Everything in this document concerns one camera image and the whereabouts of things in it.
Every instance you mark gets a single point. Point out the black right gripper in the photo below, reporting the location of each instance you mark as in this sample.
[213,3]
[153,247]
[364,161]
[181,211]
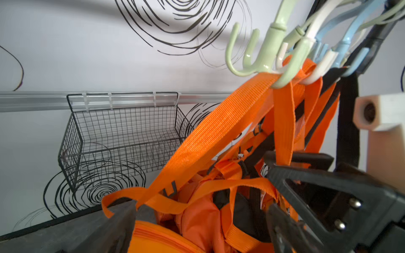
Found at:
[341,212]

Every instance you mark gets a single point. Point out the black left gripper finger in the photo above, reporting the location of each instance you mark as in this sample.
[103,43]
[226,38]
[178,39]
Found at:
[101,234]

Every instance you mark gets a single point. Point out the black crescent shoulder bag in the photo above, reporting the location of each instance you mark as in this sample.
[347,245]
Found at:
[346,120]

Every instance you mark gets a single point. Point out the red-orange strap sling bag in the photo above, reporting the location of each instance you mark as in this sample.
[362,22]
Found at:
[309,102]

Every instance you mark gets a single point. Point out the orange bag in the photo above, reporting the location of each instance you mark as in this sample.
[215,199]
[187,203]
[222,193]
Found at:
[197,188]

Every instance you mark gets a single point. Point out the middle light green hook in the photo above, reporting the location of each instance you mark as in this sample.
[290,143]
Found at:
[303,37]

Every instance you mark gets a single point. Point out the light blue swivel hook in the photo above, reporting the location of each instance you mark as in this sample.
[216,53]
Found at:
[356,62]

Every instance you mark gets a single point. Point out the left light green hook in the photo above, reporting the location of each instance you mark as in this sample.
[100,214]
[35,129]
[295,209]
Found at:
[272,47]

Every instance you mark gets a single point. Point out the light green swivel hook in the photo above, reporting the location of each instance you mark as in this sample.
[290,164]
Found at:
[386,17]

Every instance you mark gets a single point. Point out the dark grey clothes rack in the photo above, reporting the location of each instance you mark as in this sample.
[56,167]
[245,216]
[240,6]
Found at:
[373,40]

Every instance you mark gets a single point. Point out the black wire basket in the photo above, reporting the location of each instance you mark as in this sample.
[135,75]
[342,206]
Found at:
[118,136]

